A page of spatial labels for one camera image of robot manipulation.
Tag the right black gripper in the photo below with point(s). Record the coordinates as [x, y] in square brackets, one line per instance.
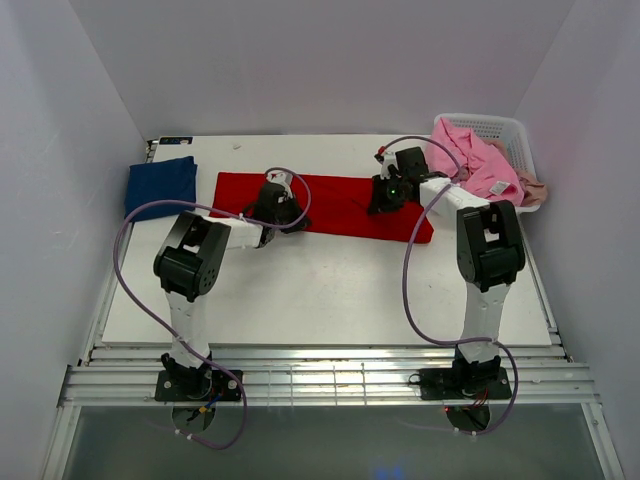
[380, 195]

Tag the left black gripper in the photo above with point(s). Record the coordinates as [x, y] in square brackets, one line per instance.
[289, 215]

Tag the red t-shirt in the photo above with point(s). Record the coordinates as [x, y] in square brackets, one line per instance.
[338, 204]

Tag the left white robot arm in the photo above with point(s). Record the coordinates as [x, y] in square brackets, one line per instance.
[188, 264]

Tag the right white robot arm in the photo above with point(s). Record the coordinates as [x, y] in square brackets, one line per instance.
[489, 256]

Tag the pink t-shirt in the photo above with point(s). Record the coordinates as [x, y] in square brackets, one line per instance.
[486, 172]

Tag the folded blue t-shirt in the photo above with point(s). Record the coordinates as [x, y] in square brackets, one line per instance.
[173, 179]

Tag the white plastic laundry basket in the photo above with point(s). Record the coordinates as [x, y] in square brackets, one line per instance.
[508, 130]

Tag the small blue label sticker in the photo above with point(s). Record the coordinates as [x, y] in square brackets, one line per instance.
[176, 140]

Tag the beige garment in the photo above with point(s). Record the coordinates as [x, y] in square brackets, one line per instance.
[535, 192]

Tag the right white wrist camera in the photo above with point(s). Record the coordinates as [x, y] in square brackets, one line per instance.
[388, 163]

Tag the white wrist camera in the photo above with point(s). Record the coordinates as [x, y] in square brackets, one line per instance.
[283, 179]
[388, 163]

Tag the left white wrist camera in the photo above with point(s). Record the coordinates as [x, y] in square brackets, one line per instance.
[283, 179]

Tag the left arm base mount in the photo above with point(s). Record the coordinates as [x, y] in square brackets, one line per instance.
[194, 397]

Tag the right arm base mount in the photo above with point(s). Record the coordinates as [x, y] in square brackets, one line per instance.
[466, 406]

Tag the aluminium table frame rail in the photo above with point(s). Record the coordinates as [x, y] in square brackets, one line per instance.
[293, 377]

